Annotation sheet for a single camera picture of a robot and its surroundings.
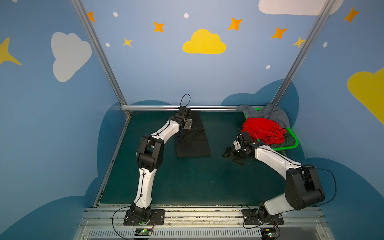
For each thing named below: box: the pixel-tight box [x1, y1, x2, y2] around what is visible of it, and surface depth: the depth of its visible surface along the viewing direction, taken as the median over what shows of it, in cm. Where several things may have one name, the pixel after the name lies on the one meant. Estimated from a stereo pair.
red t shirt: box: [241, 117, 287, 146], surface depth 98 cm
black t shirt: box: [176, 110, 211, 158], surface depth 104 cm
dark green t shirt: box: [270, 132, 296, 149], surface depth 93 cm
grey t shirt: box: [236, 103, 291, 129], surface depth 113 cm
